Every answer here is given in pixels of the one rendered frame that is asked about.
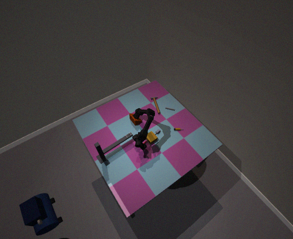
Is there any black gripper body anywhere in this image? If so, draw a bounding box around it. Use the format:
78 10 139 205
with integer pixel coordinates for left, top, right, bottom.
132 134 147 150

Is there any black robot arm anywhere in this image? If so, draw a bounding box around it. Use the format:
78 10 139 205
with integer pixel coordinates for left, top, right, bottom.
133 108 155 147

